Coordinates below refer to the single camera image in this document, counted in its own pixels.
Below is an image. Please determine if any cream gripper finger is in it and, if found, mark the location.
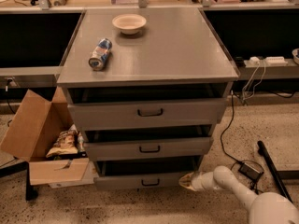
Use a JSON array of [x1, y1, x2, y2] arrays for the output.
[[179, 172, 195, 185], [179, 182, 197, 191]]

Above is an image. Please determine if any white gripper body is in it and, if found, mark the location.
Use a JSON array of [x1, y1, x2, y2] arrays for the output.
[[191, 172, 216, 191]]

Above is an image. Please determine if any grey bottom drawer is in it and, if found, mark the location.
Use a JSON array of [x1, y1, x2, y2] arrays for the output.
[[94, 155, 203, 190]]

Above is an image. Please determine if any grey drawer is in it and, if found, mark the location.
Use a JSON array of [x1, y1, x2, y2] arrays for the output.
[[68, 98, 226, 131], [94, 155, 203, 190], [84, 137, 213, 161]]

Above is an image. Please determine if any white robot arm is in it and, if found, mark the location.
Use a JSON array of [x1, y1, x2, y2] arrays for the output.
[[179, 166, 299, 224]]

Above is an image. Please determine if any grey middle drawer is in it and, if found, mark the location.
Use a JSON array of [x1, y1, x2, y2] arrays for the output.
[[84, 137, 213, 161]]

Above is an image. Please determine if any grey drawer cabinet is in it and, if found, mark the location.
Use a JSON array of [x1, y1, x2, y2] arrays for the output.
[[56, 7, 240, 173]]

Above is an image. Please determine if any grey top drawer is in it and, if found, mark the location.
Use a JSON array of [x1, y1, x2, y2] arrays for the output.
[[68, 98, 226, 131]]

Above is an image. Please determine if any black power adapter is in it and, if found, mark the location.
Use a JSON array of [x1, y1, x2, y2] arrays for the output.
[[238, 163, 263, 181]]

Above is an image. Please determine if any black metal floor bar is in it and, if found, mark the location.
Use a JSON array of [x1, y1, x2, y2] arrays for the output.
[[257, 141, 292, 202]]

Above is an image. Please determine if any snack chip bag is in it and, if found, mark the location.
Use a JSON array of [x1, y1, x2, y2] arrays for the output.
[[46, 131, 78, 158]]

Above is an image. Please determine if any white power strip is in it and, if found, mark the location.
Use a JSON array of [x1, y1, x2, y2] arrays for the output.
[[249, 56, 288, 66]]

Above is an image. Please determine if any blue and white can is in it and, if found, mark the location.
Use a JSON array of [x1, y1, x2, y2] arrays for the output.
[[89, 38, 112, 71]]

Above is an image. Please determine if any brown cardboard box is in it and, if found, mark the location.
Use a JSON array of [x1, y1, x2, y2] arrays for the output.
[[1, 88, 89, 188]]

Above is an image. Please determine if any black stand foot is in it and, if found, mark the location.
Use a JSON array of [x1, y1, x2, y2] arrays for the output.
[[25, 166, 38, 201]]

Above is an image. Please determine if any beige bowl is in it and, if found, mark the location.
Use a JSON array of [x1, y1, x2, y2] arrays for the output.
[[112, 14, 147, 35]]

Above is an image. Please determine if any black power cable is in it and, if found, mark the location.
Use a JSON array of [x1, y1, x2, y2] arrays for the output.
[[220, 91, 265, 194]]

